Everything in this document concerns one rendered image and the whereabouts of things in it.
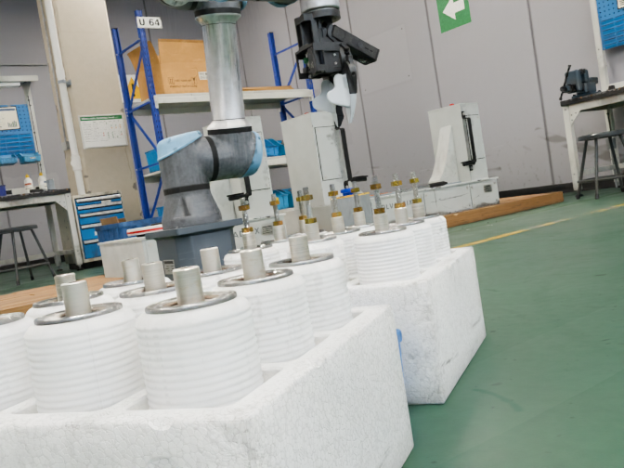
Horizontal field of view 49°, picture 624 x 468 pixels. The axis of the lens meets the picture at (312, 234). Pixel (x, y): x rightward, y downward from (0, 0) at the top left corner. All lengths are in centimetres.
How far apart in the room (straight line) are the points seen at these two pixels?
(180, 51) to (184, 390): 612
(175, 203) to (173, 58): 491
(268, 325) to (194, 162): 110
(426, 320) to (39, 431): 58
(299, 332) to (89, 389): 19
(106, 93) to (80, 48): 52
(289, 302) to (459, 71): 674
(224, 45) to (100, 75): 609
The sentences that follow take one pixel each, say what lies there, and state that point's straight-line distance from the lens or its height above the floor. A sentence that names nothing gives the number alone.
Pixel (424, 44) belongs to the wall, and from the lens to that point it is 764.
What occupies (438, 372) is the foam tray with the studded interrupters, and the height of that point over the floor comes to 5.
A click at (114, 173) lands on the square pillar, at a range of 764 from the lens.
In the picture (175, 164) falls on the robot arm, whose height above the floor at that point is 45.
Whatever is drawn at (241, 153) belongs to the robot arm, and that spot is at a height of 46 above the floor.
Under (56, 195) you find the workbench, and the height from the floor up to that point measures 71.
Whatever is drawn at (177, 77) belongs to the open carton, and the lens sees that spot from 652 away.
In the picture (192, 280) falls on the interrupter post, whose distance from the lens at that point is 56.
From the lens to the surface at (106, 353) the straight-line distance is 60.
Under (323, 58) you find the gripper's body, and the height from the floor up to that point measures 57.
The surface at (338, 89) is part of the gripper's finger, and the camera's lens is 130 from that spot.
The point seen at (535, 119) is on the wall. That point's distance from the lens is 679.
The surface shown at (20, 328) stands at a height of 24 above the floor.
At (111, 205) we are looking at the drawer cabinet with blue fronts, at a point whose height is 55.
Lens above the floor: 32
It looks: 3 degrees down
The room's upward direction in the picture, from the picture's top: 9 degrees counter-clockwise
